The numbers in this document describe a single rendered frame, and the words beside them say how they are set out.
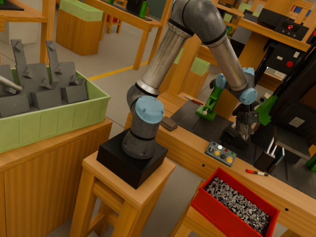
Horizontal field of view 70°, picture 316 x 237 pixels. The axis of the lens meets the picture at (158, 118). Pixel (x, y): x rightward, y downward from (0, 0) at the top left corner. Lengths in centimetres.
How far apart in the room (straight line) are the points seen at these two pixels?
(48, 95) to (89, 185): 52
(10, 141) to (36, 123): 12
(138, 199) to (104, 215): 70
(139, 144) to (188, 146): 39
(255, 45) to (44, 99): 130
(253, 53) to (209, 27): 86
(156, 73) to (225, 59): 28
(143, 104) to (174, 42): 27
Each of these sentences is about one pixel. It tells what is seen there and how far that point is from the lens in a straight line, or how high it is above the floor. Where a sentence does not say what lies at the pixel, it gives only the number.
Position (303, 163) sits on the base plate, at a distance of 176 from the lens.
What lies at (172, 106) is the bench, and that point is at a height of 88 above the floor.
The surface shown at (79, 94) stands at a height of 89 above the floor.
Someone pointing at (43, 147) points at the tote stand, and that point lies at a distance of 117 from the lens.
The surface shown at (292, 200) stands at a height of 90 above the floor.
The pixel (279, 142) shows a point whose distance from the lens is 122.
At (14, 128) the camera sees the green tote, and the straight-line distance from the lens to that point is 109.
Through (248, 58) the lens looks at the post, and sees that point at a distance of 166.
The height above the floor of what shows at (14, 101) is 91.
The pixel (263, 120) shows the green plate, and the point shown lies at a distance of 137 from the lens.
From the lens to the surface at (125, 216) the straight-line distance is 105.
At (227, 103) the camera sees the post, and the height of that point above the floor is 100.
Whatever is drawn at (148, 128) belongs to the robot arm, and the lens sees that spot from 89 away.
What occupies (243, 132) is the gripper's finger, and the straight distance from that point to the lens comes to 123.
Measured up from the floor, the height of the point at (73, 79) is 96.
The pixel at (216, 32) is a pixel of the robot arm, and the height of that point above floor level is 149.
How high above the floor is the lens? 158
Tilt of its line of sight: 30 degrees down
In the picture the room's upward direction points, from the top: 21 degrees clockwise
